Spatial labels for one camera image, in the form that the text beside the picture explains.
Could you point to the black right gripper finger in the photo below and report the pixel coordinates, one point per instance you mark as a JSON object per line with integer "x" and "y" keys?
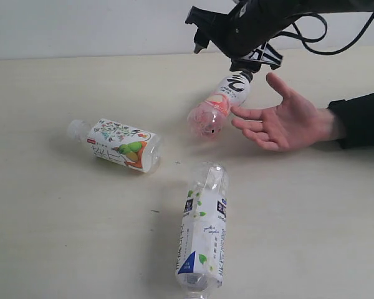
{"x": 265, "y": 54}

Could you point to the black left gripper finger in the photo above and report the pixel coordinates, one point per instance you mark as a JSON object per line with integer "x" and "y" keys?
{"x": 210, "y": 26}

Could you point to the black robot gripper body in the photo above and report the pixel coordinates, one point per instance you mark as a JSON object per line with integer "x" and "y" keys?
{"x": 253, "y": 24}

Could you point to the pink bottle with black cap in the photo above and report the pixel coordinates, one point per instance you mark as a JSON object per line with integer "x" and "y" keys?
{"x": 207, "y": 118}

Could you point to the tall clear bottle white label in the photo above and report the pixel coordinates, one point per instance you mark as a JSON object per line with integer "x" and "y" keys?
{"x": 200, "y": 259}

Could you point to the black sleeved forearm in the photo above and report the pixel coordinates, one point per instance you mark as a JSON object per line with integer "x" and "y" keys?
{"x": 357, "y": 119}

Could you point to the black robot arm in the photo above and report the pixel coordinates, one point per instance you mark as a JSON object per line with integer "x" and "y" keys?
{"x": 316, "y": 9}

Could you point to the clear bottle with fruit label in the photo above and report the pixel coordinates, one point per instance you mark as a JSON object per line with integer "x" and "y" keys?
{"x": 118, "y": 143}

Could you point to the person's bare hand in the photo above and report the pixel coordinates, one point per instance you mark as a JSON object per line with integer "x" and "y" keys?
{"x": 293, "y": 124}

